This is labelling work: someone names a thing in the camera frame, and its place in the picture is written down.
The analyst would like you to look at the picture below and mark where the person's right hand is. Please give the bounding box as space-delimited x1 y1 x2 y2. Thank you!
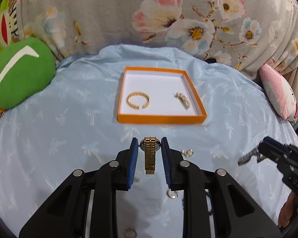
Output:
278 191 298 228

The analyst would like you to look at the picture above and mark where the colourful cartoon bedsheet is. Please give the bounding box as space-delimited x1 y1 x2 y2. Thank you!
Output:
0 0 20 52

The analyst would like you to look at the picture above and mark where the gold wristwatch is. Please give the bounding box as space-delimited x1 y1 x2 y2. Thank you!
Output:
139 136 161 175

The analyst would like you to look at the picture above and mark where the grey floral blanket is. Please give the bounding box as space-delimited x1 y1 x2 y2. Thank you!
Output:
16 0 298 89

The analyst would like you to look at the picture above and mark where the gold woven bangle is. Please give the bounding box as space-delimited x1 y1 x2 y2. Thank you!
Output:
126 91 151 110

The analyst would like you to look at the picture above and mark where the silver wristwatch dark dial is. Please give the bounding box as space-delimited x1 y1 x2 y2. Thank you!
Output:
237 145 266 166

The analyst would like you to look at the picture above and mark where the green plush pillow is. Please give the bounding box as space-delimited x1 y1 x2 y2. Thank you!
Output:
0 37 56 110

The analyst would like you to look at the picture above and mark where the light blue satin cloth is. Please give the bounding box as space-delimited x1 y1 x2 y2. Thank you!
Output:
0 45 298 235

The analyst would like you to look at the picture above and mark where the white pearl bracelet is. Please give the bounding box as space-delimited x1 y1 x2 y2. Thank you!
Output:
174 91 191 110

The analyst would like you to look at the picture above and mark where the orange shallow box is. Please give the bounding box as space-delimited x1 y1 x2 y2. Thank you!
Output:
117 66 207 125

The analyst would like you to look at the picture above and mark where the pink pillow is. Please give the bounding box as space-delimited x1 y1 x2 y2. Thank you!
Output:
258 64 298 123

